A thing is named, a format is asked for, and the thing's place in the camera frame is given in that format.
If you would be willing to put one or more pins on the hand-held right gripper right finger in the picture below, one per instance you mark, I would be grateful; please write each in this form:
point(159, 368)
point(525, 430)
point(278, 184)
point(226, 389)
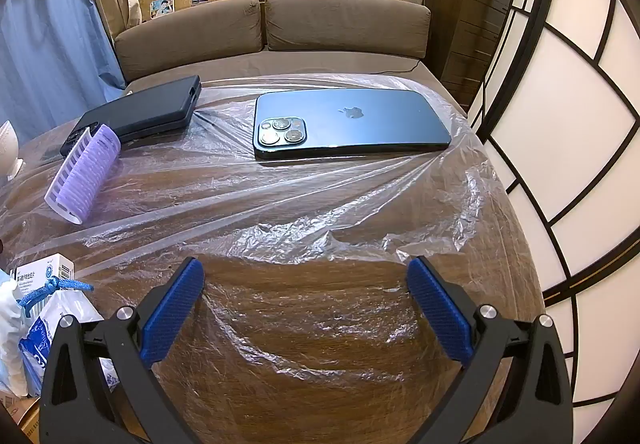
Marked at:
point(440, 309)

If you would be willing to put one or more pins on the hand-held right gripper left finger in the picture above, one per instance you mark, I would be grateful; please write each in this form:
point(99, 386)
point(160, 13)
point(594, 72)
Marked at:
point(170, 309)

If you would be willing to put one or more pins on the blue white tissue packet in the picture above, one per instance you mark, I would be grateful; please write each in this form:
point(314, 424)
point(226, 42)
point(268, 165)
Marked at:
point(60, 329)

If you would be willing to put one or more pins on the white grey medicine box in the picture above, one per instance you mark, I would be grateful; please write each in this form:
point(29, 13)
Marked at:
point(50, 266)

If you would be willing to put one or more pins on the cardboard box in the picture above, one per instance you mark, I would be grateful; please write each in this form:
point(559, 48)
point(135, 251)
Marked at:
point(15, 419)

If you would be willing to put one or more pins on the blue smartphone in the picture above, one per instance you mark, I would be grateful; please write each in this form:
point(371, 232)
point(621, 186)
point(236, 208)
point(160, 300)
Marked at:
point(350, 124)

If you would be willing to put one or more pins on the black flat box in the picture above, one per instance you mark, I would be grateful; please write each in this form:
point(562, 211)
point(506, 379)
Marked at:
point(145, 104)

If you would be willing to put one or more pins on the black framed folding screen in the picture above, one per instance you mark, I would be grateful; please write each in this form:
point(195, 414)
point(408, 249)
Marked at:
point(575, 124)

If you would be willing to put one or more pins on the white footed bowl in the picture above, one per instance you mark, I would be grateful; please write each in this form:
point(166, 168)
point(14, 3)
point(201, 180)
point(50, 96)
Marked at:
point(7, 144)

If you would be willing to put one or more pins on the brown sofa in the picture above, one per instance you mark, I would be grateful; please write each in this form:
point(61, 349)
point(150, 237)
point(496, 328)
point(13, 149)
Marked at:
point(325, 64)

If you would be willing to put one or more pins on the brown sofa back cushion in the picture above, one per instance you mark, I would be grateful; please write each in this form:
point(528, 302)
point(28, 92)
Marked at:
point(190, 34)
point(345, 24)

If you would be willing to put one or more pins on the dark wooden cabinet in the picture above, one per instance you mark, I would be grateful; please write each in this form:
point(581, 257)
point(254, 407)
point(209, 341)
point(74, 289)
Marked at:
point(470, 24)

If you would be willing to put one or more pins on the blue curtain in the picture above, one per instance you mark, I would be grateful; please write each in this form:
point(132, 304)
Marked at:
point(45, 24)

